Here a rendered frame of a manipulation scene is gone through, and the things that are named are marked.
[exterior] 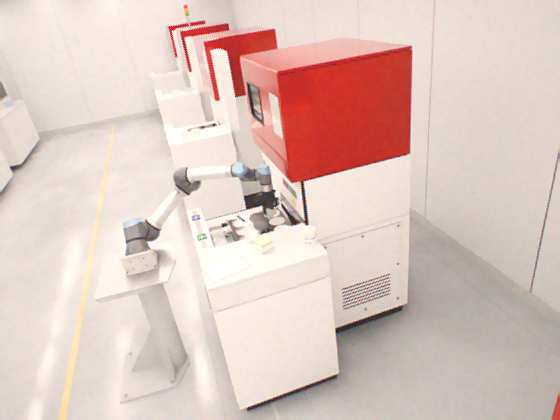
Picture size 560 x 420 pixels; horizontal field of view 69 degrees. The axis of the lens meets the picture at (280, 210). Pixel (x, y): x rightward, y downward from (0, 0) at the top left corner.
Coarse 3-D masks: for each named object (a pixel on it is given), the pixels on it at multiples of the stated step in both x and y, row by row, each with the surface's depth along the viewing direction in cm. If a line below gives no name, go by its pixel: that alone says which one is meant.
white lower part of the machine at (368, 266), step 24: (408, 216) 258; (336, 240) 248; (360, 240) 254; (384, 240) 260; (408, 240) 267; (336, 264) 256; (360, 264) 262; (384, 264) 269; (336, 288) 265; (360, 288) 271; (384, 288) 279; (336, 312) 274; (360, 312) 281; (384, 312) 292
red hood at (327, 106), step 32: (256, 64) 228; (288, 64) 208; (320, 64) 200; (352, 64) 205; (384, 64) 210; (256, 96) 250; (288, 96) 201; (320, 96) 207; (352, 96) 212; (384, 96) 218; (256, 128) 270; (288, 128) 208; (320, 128) 214; (352, 128) 220; (384, 128) 226; (288, 160) 217; (320, 160) 222; (352, 160) 228
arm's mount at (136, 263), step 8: (128, 256) 232; (136, 256) 233; (144, 256) 234; (152, 256) 236; (128, 264) 234; (136, 264) 235; (144, 264) 236; (152, 264) 239; (128, 272) 237; (136, 272) 237
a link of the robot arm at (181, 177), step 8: (184, 168) 238; (192, 168) 238; (200, 168) 236; (208, 168) 234; (216, 168) 233; (224, 168) 231; (232, 168) 228; (240, 168) 227; (248, 168) 235; (176, 176) 239; (184, 176) 236; (192, 176) 236; (200, 176) 235; (208, 176) 234; (216, 176) 233; (224, 176) 233; (232, 176) 232; (240, 176) 232; (248, 176) 236; (184, 184) 242
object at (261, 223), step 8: (248, 216) 264; (256, 216) 263; (264, 216) 261; (280, 216) 259; (232, 224) 258; (240, 224) 257; (256, 224) 254; (264, 224) 253; (288, 224) 249; (240, 232) 248; (256, 232) 245; (264, 232) 244; (240, 240) 240
